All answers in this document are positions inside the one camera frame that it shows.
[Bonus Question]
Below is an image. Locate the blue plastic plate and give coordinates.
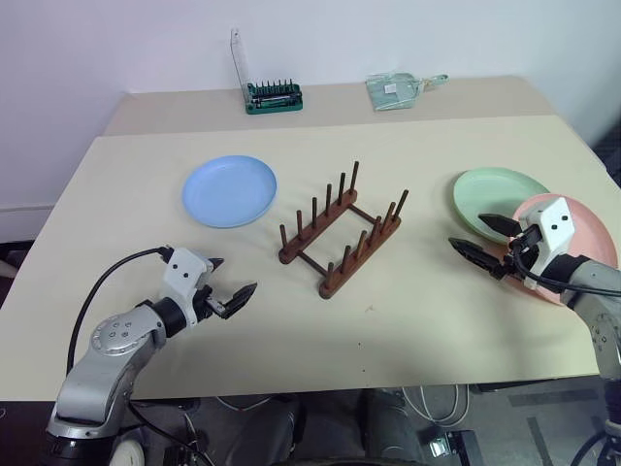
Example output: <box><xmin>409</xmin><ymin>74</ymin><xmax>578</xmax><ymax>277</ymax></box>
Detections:
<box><xmin>181</xmin><ymin>154</ymin><xmax>278</xmax><ymax>230</ymax></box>

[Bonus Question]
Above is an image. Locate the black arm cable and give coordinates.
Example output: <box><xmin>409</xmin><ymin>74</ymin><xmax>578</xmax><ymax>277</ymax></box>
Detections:
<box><xmin>507</xmin><ymin>240</ymin><xmax>621</xmax><ymax>295</ymax></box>
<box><xmin>65</xmin><ymin>247</ymin><xmax>174</xmax><ymax>378</ymax></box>

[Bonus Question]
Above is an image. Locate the black box under table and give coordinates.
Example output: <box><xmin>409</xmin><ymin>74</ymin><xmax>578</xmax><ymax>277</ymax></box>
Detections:
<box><xmin>417</xmin><ymin>428</ymin><xmax>480</xmax><ymax>460</ymax></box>

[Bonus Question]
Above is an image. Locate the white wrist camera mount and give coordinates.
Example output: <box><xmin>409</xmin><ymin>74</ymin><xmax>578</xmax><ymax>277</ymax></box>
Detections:
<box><xmin>161</xmin><ymin>248</ymin><xmax>215</xmax><ymax>327</ymax></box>
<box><xmin>515</xmin><ymin>195</ymin><xmax>576</xmax><ymax>279</ymax></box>

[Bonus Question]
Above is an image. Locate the white cable under table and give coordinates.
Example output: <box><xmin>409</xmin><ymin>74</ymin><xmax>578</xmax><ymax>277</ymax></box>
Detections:
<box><xmin>400</xmin><ymin>384</ymin><xmax>471</xmax><ymax>429</ymax></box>

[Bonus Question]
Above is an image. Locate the green screwdriver bit set case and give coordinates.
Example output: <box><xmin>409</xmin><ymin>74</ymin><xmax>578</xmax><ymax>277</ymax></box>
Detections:
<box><xmin>229</xmin><ymin>27</ymin><xmax>306</xmax><ymax>117</ymax></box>

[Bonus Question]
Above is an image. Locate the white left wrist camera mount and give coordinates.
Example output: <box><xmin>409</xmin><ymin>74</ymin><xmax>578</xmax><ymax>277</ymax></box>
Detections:
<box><xmin>161</xmin><ymin>248</ymin><xmax>215</xmax><ymax>327</ymax></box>

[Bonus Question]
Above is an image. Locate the green item in clear bag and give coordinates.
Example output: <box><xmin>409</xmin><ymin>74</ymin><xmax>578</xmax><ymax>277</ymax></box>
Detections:
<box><xmin>364</xmin><ymin>72</ymin><xmax>450</xmax><ymax>114</ymax></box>

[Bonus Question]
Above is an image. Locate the wooden dish rack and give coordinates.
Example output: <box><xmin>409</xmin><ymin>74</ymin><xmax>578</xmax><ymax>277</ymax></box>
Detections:
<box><xmin>278</xmin><ymin>160</ymin><xmax>409</xmax><ymax>299</ymax></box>

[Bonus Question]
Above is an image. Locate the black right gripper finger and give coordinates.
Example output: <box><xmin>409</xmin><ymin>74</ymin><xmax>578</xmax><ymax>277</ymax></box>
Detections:
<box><xmin>477</xmin><ymin>213</ymin><xmax>521</xmax><ymax>240</ymax></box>
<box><xmin>447</xmin><ymin>236</ymin><xmax>509</xmax><ymax>282</ymax></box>

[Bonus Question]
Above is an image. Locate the dark rounded shape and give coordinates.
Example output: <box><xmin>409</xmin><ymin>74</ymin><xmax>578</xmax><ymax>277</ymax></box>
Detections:
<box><xmin>361</xmin><ymin>387</ymin><xmax>424</xmax><ymax>466</ymax></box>

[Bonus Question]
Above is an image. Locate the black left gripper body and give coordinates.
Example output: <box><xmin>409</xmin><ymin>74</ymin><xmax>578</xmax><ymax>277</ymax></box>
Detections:
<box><xmin>192</xmin><ymin>283</ymin><xmax>230</xmax><ymax>322</ymax></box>

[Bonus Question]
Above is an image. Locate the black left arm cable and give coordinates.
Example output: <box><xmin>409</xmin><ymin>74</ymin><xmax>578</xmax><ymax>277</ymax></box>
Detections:
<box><xmin>65</xmin><ymin>247</ymin><xmax>174</xmax><ymax>378</ymax></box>

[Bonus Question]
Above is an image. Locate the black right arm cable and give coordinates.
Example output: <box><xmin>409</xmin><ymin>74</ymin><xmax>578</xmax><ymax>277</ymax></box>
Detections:
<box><xmin>507</xmin><ymin>240</ymin><xmax>621</xmax><ymax>295</ymax></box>

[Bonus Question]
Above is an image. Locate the red plastic plate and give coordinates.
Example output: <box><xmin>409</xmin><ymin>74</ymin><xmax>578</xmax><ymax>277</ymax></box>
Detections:
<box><xmin>487</xmin><ymin>192</ymin><xmax>621</xmax><ymax>307</ymax></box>

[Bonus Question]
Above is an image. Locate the green plastic plate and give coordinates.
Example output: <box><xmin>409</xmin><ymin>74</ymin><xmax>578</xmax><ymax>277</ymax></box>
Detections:
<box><xmin>452</xmin><ymin>167</ymin><xmax>553</xmax><ymax>246</ymax></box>

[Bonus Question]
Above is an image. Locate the white round wheel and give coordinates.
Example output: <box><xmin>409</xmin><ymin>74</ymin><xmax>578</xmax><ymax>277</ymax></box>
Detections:
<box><xmin>110</xmin><ymin>435</ymin><xmax>146</xmax><ymax>466</ymax></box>

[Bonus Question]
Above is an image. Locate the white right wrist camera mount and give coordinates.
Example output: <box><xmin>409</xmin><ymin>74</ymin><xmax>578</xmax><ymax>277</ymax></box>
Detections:
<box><xmin>515</xmin><ymin>195</ymin><xmax>576</xmax><ymax>279</ymax></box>

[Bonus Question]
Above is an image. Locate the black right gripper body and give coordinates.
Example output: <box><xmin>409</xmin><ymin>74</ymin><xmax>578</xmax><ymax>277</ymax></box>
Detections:
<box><xmin>501</xmin><ymin>223</ymin><xmax>543</xmax><ymax>284</ymax></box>

